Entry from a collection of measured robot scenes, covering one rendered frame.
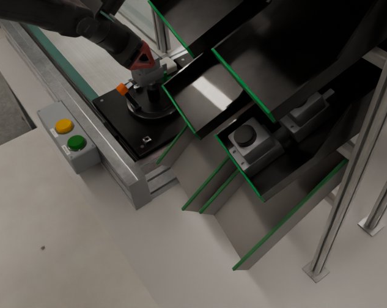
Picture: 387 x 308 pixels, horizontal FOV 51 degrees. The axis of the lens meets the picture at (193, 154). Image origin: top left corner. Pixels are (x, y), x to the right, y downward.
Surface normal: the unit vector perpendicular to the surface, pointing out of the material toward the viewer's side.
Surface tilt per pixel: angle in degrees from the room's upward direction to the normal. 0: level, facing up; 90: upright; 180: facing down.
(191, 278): 0
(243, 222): 45
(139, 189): 90
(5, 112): 0
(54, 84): 0
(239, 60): 25
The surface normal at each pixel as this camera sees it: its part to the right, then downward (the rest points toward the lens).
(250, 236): -0.68, -0.18
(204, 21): -0.44, -0.42
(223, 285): -0.07, -0.63
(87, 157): 0.58, 0.60
